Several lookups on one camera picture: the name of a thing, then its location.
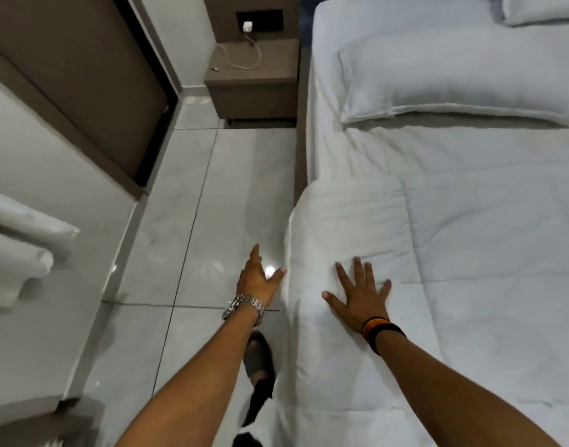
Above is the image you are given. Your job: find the person's right hand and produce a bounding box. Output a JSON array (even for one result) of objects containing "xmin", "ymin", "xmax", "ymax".
[{"xmin": 322, "ymin": 257, "xmax": 392, "ymax": 334}]

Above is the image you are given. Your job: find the person's left hand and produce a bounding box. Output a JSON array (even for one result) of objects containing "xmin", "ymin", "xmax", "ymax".
[{"xmin": 236, "ymin": 244, "xmax": 287, "ymax": 305}]

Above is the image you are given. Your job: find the person's left forearm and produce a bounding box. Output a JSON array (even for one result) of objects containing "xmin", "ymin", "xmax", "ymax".
[{"xmin": 116, "ymin": 306, "xmax": 262, "ymax": 447}]

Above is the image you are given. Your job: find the person's right forearm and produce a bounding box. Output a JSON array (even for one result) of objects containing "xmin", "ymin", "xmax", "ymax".
[{"xmin": 372, "ymin": 331, "xmax": 562, "ymax": 447}]

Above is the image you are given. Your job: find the orange striped wristband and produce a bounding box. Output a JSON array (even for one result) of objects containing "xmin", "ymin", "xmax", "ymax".
[{"xmin": 361, "ymin": 315, "xmax": 391, "ymax": 336}]

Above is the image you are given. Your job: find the silver metal wristwatch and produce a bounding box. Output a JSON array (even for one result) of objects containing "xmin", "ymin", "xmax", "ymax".
[{"xmin": 221, "ymin": 294, "xmax": 267, "ymax": 327}]

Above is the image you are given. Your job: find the black wristband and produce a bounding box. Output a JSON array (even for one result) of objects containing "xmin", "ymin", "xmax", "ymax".
[{"xmin": 365, "ymin": 322, "xmax": 407, "ymax": 356}]

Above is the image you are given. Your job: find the grey sandal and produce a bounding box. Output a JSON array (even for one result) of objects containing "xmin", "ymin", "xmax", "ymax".
[{"xmin": 243, "ymin": 331, "xmax": 276, "ymax": 383}]

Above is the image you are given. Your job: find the white quilted duvet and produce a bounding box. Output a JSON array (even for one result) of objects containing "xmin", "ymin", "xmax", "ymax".
[{"xmin": 247, "ymin": 171, "xmax": 569, "ymax": 447}]

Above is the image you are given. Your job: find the person's black trouser leg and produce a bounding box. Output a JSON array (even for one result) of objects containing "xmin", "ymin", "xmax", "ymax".
[{"xmin": 232, "ymin": 378, "xmax": 274, "ymax": 447}]

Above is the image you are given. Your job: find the white bed mattress with sheet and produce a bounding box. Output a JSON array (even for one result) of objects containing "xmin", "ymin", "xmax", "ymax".
[{"xmin": 306, "ymin": 0, "xmax": 569, "ymax": 184}]

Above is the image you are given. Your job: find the brown nightstand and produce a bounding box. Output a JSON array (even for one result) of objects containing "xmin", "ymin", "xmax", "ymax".
[{"xmin": 204, "ymin": 38, "xmax": 300, "ymax": 121}]

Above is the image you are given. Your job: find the large white pillow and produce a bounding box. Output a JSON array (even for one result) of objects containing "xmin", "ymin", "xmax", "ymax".
[{"xmin": 336, "ymin": 27, "xmax": 569, "ymax": 130}]

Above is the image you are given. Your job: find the white cabinet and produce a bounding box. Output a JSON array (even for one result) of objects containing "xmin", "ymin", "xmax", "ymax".
[{"xmin": 0, "ymin": 70, "xmax": 138, "ymax": 431}]

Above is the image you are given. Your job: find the large folded white towel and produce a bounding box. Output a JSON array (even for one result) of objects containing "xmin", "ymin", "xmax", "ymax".
[{"xmin": 0, "ymin": 187, "xmax": 80, "ymax": 259}]

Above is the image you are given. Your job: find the small folded white towel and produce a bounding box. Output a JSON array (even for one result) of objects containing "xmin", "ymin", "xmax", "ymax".
[{"xmin": 0, "ymin": 273, "xmax": 26, "ymax": 309}]

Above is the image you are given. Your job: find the brown wooden door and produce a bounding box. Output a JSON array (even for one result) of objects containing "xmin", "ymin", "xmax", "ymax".
[{"xmin": 0, "ymin": 0, "xmax": 169, "ymax": 183}]

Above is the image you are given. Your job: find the brown bed frame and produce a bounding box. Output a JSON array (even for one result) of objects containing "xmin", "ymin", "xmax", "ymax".
[{"xmin": 294, "ymin": 44, "xmax": 313, "ymax": 209}]

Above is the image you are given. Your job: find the black door frame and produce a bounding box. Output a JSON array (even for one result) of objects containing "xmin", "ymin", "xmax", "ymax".
[{"xmin": 111, "ymin": 0, "xmax": 181, "ymax": 188}]

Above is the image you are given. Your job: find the white charger cable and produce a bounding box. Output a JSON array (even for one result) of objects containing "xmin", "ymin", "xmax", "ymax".
[{"xmin": 220, "ymin": 31, "xmax": 259, "ymax": 70}]

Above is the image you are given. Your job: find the black wall socket plate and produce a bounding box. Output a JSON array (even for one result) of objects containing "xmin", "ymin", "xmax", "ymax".
[{"xmin": 236, "ymin": 9, "xmax": 283, "ymax": 34}]

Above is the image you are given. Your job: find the brown wall panel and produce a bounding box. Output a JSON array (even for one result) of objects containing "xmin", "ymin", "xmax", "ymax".
[{"xmin": 203, "ymin": 0, "xmax": 303, "ymax": 43}]

